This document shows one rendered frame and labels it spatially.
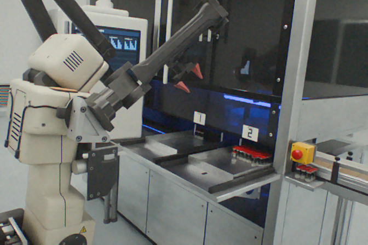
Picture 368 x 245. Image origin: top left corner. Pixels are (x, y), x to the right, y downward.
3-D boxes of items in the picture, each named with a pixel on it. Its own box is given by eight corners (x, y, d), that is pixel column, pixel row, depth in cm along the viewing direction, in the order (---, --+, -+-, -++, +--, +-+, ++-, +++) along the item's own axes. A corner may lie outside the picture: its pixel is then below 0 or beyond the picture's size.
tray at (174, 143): (191, 135, 183) (192, 129, 183) (224, 147, 164) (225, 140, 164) (145, 142, 161) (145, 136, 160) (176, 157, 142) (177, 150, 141)
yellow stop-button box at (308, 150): (298, 157, 131) (300, 140, 130) (314, 162, 126) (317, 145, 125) (288, 159, 126) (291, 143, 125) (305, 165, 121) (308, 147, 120)
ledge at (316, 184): (300, 174, 139) (300, 170, 138) (328, 184, 129) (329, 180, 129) (284, 180, 129) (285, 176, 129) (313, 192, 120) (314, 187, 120)
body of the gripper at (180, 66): (174, 81, 144) (164, 70, 142) (188, 66, 147) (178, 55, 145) (180, 80, 138) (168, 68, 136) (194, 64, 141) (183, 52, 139)
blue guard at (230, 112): (87, 87, 275) (87, 67, 272) (275, 145, 132) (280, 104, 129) (86, 87, 274) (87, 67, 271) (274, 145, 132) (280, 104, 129)
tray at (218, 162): (236, 151, 159) (236, 145, 158) (280, 167, 139) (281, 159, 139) (187, 162, 136) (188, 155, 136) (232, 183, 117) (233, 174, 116)
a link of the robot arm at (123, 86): (103, 88, 81) (117, 104, 81) (130, 66, 85) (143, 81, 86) (98, 97, 89) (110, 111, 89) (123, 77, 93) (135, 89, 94)
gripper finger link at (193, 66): (192, 86, 147) (179, 72, 145) (201, 76, 149) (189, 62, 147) (199, 85, 141) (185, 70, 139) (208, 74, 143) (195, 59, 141)
